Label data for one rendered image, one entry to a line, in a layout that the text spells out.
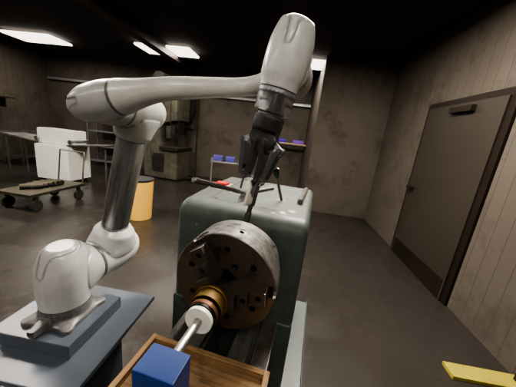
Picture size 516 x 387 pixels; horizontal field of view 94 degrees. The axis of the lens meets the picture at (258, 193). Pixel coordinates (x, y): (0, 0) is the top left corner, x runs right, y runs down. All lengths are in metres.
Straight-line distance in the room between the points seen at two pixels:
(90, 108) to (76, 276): 0.56
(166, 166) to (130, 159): 5.93
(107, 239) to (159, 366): 0.68
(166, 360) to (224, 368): 0.30
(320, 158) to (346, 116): 0.96
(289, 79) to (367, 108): 4.87
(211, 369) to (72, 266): 0.57
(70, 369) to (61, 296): 0.22
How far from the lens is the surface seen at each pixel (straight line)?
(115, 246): 1.13
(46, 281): 1.06
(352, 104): 5.35
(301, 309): 1.61
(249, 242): 0.69
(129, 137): 0.96
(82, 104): 0.85
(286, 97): 0.58
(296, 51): 0.59
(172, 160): 6.79
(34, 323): 1.19
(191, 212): 0.90
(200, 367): 0.83
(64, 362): 1.11
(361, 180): 5.47
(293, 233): 0.81
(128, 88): 0.76
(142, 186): 3.94
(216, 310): 0.65
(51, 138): 6.63
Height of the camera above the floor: 1.52
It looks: 14 degrees down
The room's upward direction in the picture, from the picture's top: 7 degrees clockwise
